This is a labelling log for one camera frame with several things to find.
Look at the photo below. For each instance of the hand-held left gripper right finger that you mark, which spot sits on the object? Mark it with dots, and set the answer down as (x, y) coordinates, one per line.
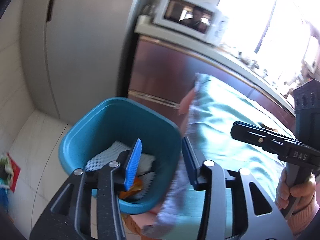
(190, 161)

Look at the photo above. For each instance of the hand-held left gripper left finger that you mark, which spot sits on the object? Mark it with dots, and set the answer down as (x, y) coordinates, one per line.
(133, 161)

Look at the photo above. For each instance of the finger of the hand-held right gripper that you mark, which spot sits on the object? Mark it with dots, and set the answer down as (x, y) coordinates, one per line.
(257, 136)

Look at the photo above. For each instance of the white foam fruit net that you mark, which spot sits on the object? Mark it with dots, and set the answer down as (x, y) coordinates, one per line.
(105, 156)

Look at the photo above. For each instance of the blue plastic bin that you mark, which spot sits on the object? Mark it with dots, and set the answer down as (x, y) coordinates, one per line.
(100, 125)

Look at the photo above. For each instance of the person's right hand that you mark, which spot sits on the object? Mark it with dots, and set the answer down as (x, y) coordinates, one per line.
(283, 190)

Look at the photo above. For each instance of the golden foil wrapper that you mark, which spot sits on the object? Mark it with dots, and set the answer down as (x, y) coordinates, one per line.
(133, 187)

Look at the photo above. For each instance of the teal towel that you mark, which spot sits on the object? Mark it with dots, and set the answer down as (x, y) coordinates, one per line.
(225, 115)

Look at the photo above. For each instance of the brown base cabinet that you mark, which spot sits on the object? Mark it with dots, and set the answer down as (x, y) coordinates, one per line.
(160, 70)

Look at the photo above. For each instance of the red packet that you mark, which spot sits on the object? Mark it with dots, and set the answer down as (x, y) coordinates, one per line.
(13, 170)

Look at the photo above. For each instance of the kitchen window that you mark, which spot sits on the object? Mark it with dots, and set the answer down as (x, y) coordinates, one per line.
(250, 12)

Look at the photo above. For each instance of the white kitchen counter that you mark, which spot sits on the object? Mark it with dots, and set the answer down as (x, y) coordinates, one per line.
(175, 35)

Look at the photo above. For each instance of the grey refrigerator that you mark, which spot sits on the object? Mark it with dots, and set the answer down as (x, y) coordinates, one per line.
(80, 42)

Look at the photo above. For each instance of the white microwave oven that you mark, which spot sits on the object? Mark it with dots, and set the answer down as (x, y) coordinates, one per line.
(190, 17)

